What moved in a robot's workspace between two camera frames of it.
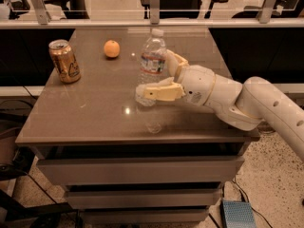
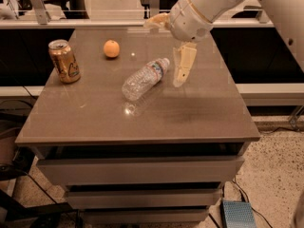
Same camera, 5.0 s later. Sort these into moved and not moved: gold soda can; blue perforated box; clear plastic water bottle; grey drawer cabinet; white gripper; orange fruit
Moved: clear plastic water bottle; white gripper
Not moved: gold soda can; blue perforated box; orange fruit; grey drawer cabinet
